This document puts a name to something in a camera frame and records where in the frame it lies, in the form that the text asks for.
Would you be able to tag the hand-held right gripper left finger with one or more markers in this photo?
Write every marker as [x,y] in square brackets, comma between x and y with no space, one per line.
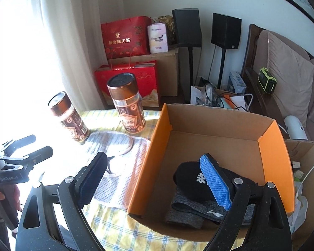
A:
[91,183]

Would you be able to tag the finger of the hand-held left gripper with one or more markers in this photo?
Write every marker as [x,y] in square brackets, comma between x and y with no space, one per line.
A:
[36,155]
[18,143]

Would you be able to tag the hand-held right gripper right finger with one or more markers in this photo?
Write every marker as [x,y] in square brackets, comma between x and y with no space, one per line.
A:
[216,185]

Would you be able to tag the black sleep mask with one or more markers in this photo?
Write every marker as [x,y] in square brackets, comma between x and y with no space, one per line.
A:
[191,180]

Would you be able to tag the grey wristband with logo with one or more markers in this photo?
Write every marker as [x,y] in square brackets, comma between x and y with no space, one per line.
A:
[193,204]

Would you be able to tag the grey sock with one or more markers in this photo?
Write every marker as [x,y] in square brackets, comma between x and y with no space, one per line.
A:
[183,218]

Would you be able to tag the orange cardboard box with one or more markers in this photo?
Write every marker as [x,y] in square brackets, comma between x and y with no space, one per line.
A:
[274,157]

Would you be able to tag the white mesh bib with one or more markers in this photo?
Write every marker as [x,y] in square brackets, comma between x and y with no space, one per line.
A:
[128,167]

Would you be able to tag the brown lid jar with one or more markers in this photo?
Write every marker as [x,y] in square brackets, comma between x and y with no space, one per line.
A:
[68,117]
[127,104]

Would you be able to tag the yellow plaid tablecloth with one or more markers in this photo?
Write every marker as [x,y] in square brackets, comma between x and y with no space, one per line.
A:
[115,230]

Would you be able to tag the white plastic bag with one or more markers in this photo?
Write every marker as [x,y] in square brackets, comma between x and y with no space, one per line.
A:
[299,211]

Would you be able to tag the open brown cardboard box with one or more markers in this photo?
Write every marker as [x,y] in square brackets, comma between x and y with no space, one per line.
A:
[306,151]

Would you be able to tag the white round device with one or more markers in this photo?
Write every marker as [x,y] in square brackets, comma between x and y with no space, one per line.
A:
[295,128]

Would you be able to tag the blue and white box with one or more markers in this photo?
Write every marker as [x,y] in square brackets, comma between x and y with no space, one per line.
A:
[236,82]

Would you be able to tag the red gift box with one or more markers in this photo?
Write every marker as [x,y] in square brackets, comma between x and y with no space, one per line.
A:
[146,83]

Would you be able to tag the white curtain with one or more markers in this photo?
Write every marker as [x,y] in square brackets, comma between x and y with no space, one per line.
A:
[76,44]

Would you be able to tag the green portable device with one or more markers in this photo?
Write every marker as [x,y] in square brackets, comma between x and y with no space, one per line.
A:
[267,81]

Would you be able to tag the black speaker stand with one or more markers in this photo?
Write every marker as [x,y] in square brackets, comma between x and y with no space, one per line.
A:
[191,70]
[222,68]

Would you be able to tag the large brown cardboard box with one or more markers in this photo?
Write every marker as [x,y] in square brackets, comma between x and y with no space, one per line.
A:
[167,73]

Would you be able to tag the large beige cushion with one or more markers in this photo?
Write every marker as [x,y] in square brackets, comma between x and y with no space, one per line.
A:
[290,78]

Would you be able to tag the wooden sofa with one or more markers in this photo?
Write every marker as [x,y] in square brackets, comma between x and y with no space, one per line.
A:
[251,57]

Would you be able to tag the red gift bag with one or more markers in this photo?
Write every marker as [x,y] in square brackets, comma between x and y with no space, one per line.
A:
[123,39]

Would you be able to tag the black speaker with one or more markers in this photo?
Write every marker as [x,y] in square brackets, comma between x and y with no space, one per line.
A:
[187,27]
[226,31]

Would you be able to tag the white tissue pack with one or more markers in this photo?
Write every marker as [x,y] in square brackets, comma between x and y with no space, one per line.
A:
[158,39]

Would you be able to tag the gold foil bag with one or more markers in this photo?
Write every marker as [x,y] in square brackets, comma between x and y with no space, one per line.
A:
[167,21]

